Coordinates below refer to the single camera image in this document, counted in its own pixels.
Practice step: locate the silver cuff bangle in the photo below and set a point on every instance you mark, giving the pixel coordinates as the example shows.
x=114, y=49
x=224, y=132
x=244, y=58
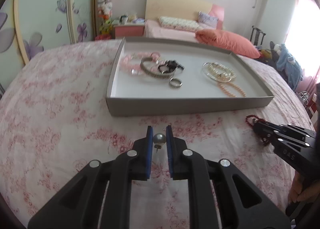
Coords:
x=149, y=67

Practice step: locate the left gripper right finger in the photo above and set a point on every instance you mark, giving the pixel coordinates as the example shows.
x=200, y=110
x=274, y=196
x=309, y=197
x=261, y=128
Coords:
x=220, y=195

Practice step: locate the folded coral quilt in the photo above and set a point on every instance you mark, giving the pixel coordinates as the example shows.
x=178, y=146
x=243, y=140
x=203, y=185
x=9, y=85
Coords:
x=228, y=41

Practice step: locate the thin silver bangle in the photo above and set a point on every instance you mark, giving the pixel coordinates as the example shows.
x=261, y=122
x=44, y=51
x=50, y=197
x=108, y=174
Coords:
x=218, y=72

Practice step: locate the pink white nightstand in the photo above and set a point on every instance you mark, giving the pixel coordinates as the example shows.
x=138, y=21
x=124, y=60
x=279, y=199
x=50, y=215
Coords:
x=128, y=30

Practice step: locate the floral white pillow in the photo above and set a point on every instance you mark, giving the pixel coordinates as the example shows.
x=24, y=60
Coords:
x=179, y=24

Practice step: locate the pink window curtain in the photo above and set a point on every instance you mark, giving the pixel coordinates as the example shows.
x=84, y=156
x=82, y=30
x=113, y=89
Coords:
x=302, y=41

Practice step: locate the grey cardboard tray box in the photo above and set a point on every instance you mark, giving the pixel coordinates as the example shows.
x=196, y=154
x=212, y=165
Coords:
x=133, y=93

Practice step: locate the blue plush garment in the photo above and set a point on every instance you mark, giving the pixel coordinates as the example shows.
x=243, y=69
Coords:
x=290, y=66

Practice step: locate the floral sliding wardrobe doors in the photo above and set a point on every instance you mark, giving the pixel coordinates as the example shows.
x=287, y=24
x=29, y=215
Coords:
x=29, y=27

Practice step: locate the pink floral bed sheet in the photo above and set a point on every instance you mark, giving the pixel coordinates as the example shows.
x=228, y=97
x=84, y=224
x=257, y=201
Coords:
x=55, y=120

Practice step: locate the pink bed with headboard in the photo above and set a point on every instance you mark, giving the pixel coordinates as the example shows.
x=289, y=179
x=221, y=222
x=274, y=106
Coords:
x=184, y=9

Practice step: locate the purple small pillow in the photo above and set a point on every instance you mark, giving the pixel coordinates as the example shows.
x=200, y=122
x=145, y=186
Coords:
x=208, y=20

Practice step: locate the dark wooden chair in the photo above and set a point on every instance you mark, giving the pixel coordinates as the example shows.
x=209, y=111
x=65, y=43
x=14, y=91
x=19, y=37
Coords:
x=257, y=36

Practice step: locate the plush toy display tube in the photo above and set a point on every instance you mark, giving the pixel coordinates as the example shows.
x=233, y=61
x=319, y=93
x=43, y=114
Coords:
x=104, y=17

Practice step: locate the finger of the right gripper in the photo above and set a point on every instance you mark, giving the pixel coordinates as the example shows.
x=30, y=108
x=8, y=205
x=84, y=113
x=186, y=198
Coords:
x=269, y=132

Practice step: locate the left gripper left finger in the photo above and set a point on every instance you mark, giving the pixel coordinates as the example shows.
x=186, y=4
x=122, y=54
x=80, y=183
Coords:
x=99, y=195

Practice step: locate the large pearl earring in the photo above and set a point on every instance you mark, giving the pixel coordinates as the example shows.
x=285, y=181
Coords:
x=159, y=140

